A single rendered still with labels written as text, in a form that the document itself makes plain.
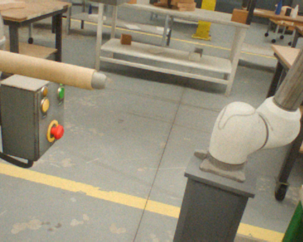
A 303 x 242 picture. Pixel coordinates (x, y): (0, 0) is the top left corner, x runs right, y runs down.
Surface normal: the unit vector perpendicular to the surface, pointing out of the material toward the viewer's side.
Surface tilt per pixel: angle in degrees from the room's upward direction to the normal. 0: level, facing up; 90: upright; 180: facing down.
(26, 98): 90
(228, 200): 90
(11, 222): 0
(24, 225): 0
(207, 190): 90
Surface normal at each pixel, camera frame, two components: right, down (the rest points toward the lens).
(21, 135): -0.20, 0.41
